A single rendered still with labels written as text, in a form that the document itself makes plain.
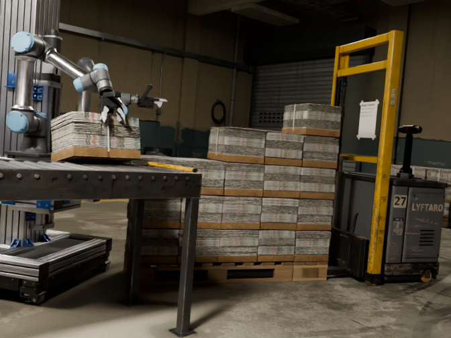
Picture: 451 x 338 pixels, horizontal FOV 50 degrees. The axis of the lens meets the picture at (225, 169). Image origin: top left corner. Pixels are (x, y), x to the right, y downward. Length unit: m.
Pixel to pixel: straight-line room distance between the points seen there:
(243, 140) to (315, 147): 0.55
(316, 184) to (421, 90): 6.49
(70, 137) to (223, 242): 1.34
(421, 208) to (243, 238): 1.41
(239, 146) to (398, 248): 1.45
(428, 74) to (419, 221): 6.15
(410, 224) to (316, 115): 1.11
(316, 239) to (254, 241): 0.50
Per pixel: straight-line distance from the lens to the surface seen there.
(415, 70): 9.99
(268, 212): 3.42
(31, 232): 3.29
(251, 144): 3.32
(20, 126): 2.79
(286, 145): 3.43
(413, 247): 3.98
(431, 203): 4.02
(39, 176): 1.98
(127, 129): 2.61
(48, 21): 3.33
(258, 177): 3.36
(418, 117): 9.81
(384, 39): 3.83
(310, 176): 3.54
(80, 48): 10.18
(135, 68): 10.71
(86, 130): 2.50
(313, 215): 3.59
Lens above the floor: 0.95
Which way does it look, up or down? 3 degrees down
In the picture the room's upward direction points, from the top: 5 degrees clockwise
